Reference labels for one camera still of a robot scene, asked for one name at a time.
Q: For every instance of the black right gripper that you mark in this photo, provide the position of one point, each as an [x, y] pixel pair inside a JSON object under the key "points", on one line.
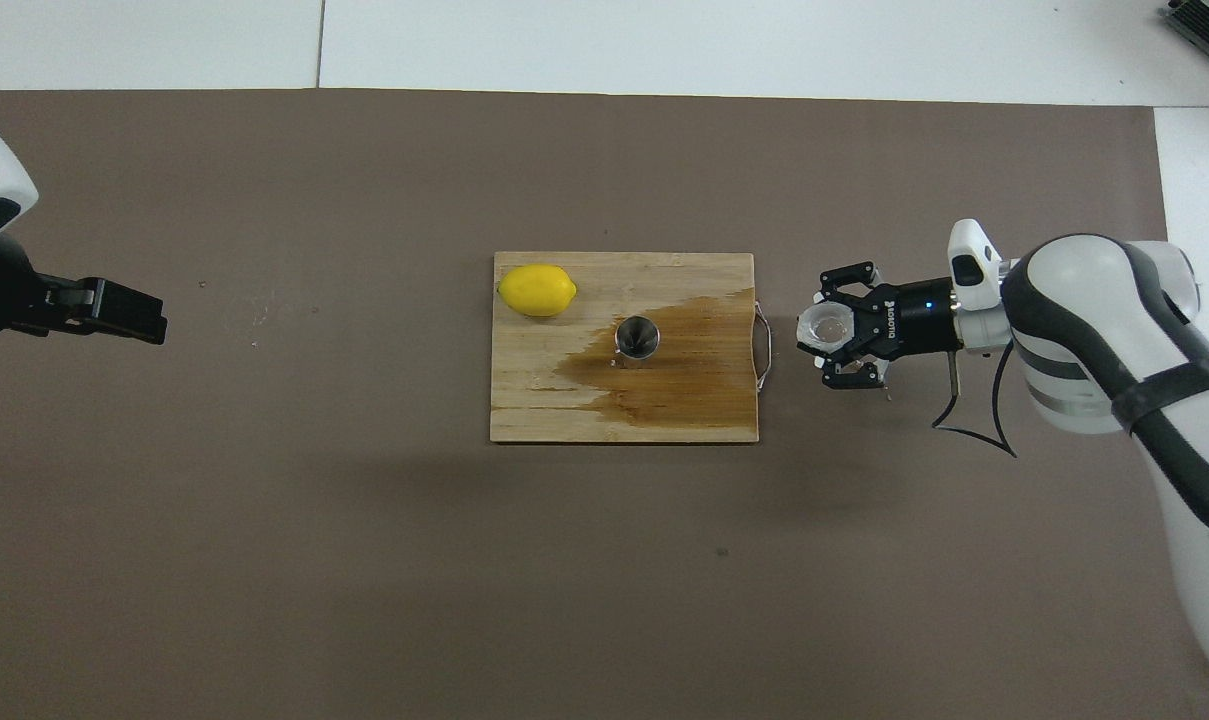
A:
{"points": [[919, 320]]}

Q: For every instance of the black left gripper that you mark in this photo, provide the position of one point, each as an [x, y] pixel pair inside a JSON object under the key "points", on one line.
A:
{"points": [[4, 295]]}

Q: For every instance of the small clear glass cup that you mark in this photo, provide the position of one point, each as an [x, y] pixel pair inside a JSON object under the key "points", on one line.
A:
{"points": [[826, 328]]}

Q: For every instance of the steel double jigger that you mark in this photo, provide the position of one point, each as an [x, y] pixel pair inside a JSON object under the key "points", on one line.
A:
{"points": [[636, 345]]}

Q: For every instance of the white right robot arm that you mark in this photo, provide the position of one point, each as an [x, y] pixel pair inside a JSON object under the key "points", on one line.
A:
{"points": [[1084, 320]]}

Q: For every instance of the wooden cutting board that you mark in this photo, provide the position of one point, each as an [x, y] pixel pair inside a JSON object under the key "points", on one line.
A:
{"points": [[564, 400]]}

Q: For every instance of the yellow lemon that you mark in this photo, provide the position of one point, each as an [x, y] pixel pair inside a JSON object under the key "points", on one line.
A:
{"points": [[536, 290]]}

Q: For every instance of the brown table mat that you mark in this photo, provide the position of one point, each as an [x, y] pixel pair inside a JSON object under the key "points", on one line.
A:
{"points": [[364, 550]]}

